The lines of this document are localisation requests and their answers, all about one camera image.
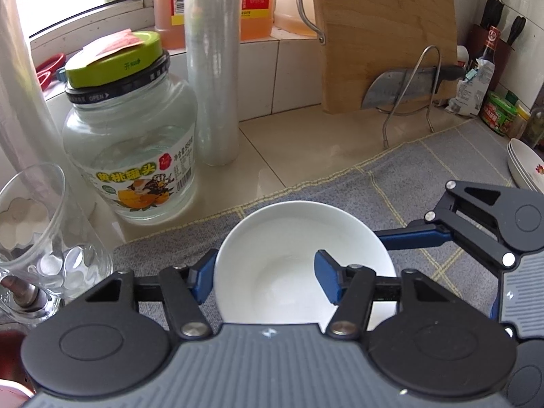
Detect green lidded sauce jar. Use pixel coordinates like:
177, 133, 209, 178
480, 90, 518, 137

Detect glass jar with green lid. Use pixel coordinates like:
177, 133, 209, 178
63, 29, 199, 224

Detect red sink basket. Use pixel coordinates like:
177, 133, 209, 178
0, 327, 37, 398

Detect grey green checked towel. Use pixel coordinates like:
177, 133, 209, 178
113, 119, 517, 332

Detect tall clear film roll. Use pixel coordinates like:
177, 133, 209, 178
186, 0, 241, 167

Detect metal faucet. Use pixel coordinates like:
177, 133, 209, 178
0, 275, 47, 312

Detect yellow lidded jar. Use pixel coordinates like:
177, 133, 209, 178
512, 104, 532, 137

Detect metal wire rack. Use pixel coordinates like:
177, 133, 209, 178
381, 45, 443, 150

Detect clear glass mug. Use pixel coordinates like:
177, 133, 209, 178
0, 163, 114, 326

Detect red-handled scissors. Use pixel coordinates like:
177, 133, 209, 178
36, 52, 68, 91

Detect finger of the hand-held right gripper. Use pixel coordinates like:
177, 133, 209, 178
376, 181, 518, 268

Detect black kitchen scissors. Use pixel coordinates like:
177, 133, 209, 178
506, 16, 527, 47

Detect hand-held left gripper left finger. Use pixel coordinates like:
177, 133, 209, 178
85, 249, 219, 341

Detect bamboo cutting board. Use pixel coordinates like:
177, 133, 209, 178
296, 0, 459, 114

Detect white bowl with pink flowers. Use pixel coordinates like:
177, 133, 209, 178
214, 200, 397, 333

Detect orange cooking wine jug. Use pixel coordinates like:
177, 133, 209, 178
154, 0, 276, 50

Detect dark soy sauce bottle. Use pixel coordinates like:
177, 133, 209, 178
476, 25, 502, 94

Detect dark brown knife block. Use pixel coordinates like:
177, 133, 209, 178
466, 23, 517, 83

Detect steel santoku knife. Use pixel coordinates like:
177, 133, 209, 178
360, 65, 467, 110

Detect white plate with fruit print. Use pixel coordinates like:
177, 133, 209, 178
509, 138, 544, 175
508, 153, 544, 184
510, 166, 544, 193

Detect white plastic bag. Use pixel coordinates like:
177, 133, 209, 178
446, 57, 497, 117

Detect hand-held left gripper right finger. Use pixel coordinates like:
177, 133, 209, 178
317, 250, 451, 337

